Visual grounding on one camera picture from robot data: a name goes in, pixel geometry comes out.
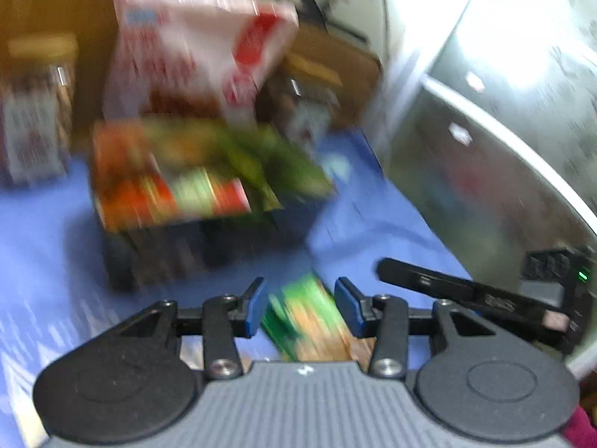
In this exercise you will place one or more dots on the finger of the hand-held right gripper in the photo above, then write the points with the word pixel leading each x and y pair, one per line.
pixel 419 277

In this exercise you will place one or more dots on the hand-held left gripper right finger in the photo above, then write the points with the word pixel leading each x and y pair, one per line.
pixel 350 308

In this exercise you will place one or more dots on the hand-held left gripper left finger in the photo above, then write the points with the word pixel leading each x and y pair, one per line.
pixel 252 310

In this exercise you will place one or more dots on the green orange snack packet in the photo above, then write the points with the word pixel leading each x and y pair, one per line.
pixel 310 322

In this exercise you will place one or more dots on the black cardboard box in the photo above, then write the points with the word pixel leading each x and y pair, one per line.
pixel 224 247

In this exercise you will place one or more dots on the orange red snack packet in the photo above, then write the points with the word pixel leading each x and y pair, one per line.
pixel 140 182

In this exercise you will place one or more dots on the gold lidded nut jar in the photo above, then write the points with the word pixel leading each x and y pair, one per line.
pixel 303 102
pixel 37 112

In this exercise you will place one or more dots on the blue printed tablecloth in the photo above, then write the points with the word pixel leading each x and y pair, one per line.
pixel 46 228

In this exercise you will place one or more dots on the large pink snack bag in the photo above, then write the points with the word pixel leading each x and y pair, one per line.
pixel 186 51

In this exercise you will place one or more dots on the black stand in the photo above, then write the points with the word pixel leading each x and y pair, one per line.
pixel 326 9

